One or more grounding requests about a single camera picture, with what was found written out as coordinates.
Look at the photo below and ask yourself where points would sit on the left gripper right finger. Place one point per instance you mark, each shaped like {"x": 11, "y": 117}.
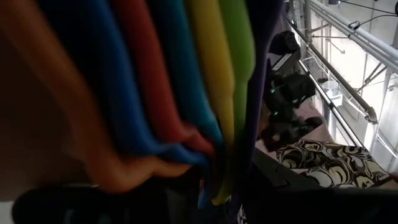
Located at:
{"x": 311, "y": 208}

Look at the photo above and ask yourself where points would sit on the teal measuring cup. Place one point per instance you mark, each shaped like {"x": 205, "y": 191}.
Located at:
{"x": 183, "y": 77}

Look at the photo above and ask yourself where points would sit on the black and white patterned cloth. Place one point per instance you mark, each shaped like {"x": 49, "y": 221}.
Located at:
{"x": 329, "y": 161}

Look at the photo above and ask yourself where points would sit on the green measuring cup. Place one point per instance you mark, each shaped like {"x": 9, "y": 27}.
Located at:
{"x": 241, "y": 56}

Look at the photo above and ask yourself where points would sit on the yellow measuring cup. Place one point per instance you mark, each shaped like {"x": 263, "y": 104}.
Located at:
{"x": 214, "y": 77}

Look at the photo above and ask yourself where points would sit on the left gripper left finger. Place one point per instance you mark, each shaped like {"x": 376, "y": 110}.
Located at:
{"x": 93, "y": 208}

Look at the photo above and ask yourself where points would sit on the dark blue measuring cup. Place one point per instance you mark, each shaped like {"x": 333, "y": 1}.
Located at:
{"x": 253, "y": 124}

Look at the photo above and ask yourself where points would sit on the orange measuring cup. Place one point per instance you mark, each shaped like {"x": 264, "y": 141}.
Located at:
{"x": 46, "y": 93}

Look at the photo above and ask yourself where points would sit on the grey metal pipe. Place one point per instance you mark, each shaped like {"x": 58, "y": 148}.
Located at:
{"x": 373, "y": 46}

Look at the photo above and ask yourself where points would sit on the red measuring cup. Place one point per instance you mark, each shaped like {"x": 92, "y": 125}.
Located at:
{"x": 146, "y": 77}

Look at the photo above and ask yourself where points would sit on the black metal bar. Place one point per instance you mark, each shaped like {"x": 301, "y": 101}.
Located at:
{"x": 342, "y": 81}

